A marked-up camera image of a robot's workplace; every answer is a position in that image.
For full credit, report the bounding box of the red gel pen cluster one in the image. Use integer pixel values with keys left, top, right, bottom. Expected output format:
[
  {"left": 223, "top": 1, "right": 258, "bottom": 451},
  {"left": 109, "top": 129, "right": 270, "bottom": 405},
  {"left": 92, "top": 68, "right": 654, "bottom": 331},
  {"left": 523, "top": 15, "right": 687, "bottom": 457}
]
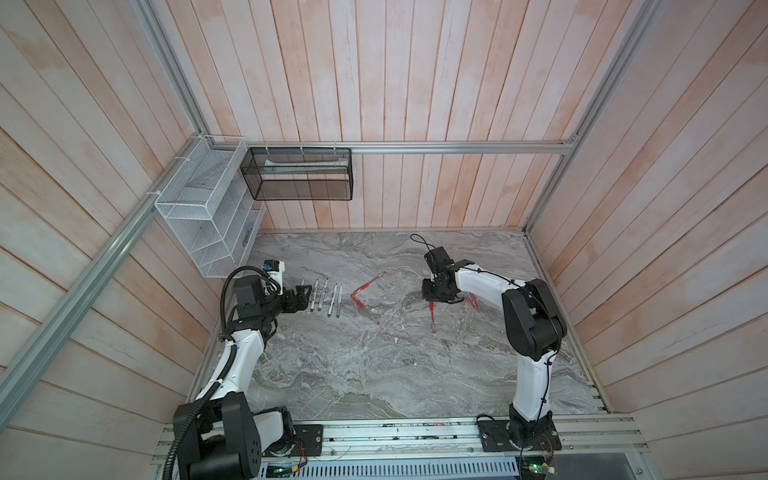
[{"left": 429, "top": 301, "right": 437, "bottom": 335}]

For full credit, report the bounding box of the red gel pen short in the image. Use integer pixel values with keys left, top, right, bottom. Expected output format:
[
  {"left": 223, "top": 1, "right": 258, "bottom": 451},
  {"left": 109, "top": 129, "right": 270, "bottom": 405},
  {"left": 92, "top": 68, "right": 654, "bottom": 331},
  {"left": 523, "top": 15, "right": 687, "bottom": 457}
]
[{"left": 350, "top": 292, "right": 381, "bottom": 325}]

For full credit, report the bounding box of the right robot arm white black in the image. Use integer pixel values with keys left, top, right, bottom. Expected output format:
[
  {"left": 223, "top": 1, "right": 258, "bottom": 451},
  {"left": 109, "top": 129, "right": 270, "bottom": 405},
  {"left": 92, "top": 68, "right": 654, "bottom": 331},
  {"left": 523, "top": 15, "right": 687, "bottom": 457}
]
[{"left": 422, "top": 244, "right": 567, "bottom": 449}]

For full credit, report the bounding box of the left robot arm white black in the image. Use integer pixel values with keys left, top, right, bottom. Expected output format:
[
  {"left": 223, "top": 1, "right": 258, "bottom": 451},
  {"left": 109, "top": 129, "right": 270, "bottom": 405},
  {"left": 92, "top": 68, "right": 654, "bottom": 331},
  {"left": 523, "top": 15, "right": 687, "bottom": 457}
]
[{"left": 162, "top": 266, "right": 313, "bottom": 479}]

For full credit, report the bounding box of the red gel pen top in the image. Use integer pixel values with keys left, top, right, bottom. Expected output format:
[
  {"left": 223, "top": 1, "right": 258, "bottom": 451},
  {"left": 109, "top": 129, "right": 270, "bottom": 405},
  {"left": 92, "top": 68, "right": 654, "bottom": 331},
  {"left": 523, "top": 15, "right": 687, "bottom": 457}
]
[{"left": 351, "top": 271, "right": 387, "bottom": 296}]

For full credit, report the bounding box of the black mesh basket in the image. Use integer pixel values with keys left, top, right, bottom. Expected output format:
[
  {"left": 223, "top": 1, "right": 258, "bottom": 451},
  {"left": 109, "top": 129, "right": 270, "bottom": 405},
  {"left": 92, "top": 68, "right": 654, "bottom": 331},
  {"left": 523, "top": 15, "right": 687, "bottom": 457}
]
[{"left": 240, "top": 147, "right": 354, "bottom": 202}]

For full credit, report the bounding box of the green circuit board left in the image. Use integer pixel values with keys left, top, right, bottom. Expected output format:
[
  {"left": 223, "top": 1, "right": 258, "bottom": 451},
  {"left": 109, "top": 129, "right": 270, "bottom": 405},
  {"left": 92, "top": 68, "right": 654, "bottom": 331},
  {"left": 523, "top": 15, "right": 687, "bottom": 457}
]
[{"left": 265, "top": 465, "right": 299, "bottom": 478}]

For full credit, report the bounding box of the green circuit board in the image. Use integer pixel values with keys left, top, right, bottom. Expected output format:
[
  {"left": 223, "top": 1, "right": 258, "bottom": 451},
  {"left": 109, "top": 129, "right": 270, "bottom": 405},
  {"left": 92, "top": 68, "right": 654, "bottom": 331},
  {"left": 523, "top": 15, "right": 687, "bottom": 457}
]
[
  {"left": 265, "top": 465, "right": 299, "bottom": 478},
  {"left": 517, "top": 457, "right": 554, "bottom": 480}
]

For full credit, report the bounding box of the green circuit board right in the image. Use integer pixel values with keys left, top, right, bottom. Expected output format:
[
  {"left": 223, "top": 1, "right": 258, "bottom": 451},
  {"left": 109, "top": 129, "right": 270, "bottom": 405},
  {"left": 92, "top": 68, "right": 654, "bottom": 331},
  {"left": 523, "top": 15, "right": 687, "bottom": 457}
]
[{"left": 517, "top": 457, "right": 554, "bottom": 480}]

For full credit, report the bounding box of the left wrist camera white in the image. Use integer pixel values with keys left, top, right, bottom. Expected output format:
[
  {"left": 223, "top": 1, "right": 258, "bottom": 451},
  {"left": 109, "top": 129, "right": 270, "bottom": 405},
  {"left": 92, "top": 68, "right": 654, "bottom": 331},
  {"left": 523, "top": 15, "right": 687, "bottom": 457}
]
[{"left": 263, "top": 259, "right": 285, "bottom": 294}]

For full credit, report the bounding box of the white wire mesh shelf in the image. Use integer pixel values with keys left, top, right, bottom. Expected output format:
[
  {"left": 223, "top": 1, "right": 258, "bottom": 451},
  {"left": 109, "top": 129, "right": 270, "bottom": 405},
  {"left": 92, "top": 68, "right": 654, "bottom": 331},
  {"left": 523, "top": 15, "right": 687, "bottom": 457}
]
[{"left": 155, "top": 135, "right": 264, "bottom": 279}]

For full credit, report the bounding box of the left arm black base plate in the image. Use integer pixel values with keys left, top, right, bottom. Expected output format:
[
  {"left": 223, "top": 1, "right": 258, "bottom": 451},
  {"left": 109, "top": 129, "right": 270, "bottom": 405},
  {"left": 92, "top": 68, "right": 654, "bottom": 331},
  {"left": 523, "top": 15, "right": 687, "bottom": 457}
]
[{"left": 286, "top": 424, "right": 324, "bottom": 458}]

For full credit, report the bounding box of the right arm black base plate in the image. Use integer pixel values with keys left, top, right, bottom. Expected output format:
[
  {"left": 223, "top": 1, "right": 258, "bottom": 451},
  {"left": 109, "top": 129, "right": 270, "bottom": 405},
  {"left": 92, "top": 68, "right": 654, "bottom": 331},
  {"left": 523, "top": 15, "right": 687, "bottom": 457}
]
[{"left": 475, "top": 415, "right": 562, "bottom": 452}]

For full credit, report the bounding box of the aluminium frame rail back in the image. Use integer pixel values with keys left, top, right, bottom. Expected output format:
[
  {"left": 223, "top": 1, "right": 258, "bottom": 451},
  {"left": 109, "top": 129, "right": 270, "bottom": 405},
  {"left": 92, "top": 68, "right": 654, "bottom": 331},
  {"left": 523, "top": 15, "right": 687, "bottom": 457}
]
[{"left": 210, "top": 136, "right": 576, "bottom": 155}]

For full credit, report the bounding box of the aluminium frame rail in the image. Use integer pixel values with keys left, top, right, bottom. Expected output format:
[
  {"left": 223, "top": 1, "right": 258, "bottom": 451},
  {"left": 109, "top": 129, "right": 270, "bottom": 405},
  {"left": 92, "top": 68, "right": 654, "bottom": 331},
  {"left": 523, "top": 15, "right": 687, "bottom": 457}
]
[
  {"left": 210, "top": 136, "right": 576, "bottom": 155},
  {"left": 1, "top": 133, "right": 203, "bottom": 429}
]

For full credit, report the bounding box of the black corrugated cable left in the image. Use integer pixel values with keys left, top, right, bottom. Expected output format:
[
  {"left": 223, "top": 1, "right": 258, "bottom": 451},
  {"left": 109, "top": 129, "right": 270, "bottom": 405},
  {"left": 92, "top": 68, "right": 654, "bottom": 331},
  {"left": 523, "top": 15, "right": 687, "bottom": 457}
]
[{"left": 160, "top": 341, "right": 238, "bottom": 480}]

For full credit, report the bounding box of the aluminium mounting rail front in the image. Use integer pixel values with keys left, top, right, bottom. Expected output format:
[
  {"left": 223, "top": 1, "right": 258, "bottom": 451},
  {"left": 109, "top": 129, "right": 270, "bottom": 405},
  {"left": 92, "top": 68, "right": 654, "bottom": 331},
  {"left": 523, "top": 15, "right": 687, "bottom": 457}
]
[{"left": 295, "top": 414, "right": 649, "bottom": 461}]

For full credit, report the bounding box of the aluminium frame rail left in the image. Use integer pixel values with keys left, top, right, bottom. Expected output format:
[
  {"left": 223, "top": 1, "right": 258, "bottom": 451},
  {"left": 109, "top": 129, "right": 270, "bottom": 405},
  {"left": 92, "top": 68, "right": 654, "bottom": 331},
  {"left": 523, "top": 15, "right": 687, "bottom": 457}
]
[{"left": 1, "top": 133, "right": 203, "bottom": 429}]

